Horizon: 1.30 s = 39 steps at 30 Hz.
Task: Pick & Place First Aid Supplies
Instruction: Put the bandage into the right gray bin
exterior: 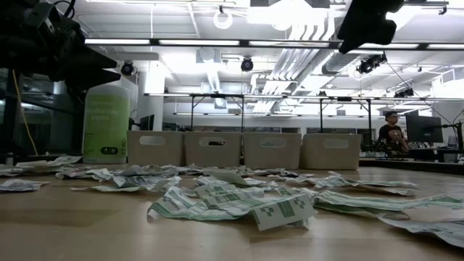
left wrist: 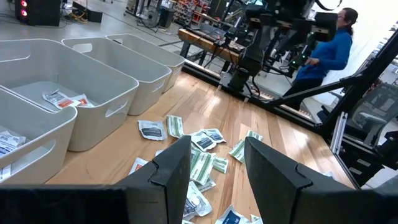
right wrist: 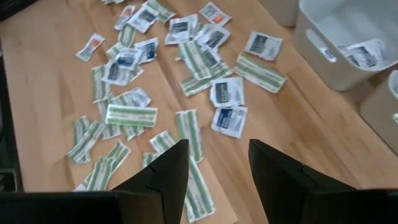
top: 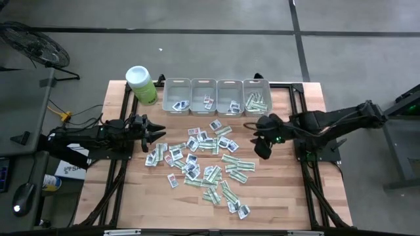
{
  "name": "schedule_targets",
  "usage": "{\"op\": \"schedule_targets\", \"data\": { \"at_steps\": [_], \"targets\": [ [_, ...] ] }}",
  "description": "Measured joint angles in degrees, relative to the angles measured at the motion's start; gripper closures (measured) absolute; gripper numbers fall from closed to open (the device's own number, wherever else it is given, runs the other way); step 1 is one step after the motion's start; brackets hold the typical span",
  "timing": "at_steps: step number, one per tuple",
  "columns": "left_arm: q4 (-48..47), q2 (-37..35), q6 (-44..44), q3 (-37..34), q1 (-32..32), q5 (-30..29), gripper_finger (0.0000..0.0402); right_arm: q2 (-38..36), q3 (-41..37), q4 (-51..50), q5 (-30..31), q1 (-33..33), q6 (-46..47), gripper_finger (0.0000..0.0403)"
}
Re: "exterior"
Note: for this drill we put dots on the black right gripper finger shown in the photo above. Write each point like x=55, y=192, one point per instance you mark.
x=362, y=36

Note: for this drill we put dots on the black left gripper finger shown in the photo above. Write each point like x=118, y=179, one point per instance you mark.
x=93, y=78
x=95, y=58

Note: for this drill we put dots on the green wipes canister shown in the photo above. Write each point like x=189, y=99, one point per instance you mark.
x=105, y=123

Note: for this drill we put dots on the black framed workbench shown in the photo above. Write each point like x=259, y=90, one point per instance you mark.
x=217, y=95
x=344, y=98

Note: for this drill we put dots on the small black monitor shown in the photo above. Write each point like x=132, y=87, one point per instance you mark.
x=146, y=122

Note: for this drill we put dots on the black hanging ceiling device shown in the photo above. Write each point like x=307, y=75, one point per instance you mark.
x=404, y=93

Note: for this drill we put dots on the light grey plastic bin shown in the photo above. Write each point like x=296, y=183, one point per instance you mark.
x=214, y=156
x=272, y=157
x=330, y=157
x=156, y=152

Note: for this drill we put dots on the person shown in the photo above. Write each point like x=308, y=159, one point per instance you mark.
x=393, y=136

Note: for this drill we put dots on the black computer monitor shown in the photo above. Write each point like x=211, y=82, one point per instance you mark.
x=424, y=128

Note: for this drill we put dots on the overhead LED light bar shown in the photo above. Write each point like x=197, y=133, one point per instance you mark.
x=243, y=43

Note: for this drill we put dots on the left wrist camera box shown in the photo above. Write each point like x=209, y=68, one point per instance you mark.
x=46, y=14

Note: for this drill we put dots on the silver ventilation duct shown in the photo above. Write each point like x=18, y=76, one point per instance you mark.
x=308, y=58

